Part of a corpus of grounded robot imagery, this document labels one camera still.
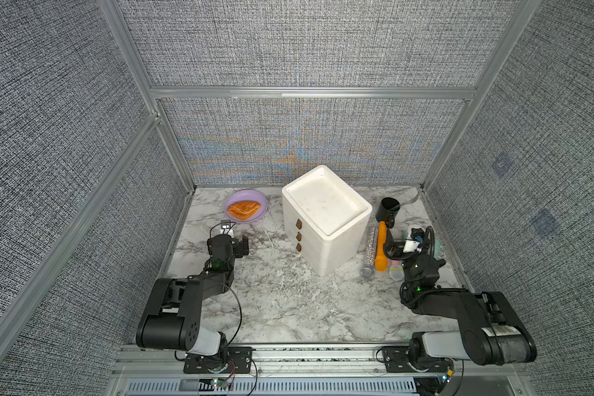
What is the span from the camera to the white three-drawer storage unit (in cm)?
77

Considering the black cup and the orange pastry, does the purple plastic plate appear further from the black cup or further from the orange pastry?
the black cup

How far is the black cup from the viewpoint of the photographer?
1.03 m

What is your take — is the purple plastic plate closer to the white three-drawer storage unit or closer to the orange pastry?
the orange pastry

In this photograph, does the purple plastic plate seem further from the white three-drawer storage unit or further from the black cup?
the black cup

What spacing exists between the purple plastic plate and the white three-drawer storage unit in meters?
0.20

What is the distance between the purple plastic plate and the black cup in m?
0.50

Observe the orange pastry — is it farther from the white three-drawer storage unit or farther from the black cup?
the black cup

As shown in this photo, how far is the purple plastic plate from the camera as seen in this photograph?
1.08 m

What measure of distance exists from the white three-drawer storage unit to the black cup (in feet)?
0.66

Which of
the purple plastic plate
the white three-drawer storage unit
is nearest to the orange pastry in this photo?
the purple plastic plate
